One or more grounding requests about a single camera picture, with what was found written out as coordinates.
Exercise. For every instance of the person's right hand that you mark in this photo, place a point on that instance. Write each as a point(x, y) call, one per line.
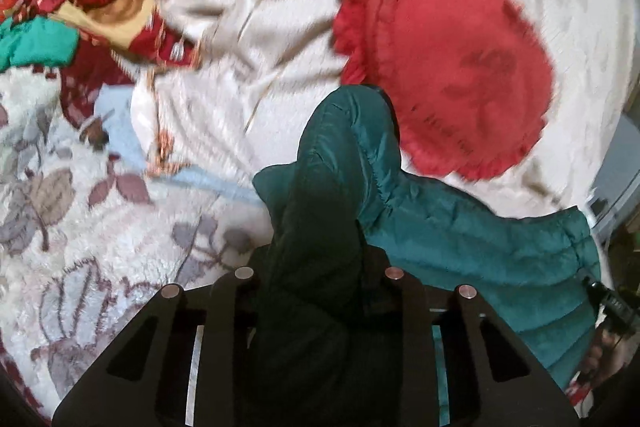
point(605, 359)

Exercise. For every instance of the red ruffled pillow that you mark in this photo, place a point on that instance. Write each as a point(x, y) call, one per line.
point(440, 47)

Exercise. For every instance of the floral fleece blanket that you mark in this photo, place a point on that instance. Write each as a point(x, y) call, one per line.
point(75, 232)

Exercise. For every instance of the light blue cloth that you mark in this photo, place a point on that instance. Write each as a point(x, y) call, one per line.
point(120, 127)

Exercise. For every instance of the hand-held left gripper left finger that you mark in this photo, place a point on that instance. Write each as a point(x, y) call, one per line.
point(240, 307)

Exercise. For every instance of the cream embroidered bedspread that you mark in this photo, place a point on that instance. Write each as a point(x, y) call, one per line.
point(260, 7)

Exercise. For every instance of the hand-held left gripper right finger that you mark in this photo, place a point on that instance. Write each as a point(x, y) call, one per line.
point(400, 307)

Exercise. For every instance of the teal puffer jacket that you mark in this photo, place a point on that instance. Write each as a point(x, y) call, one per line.
point(450, 247)

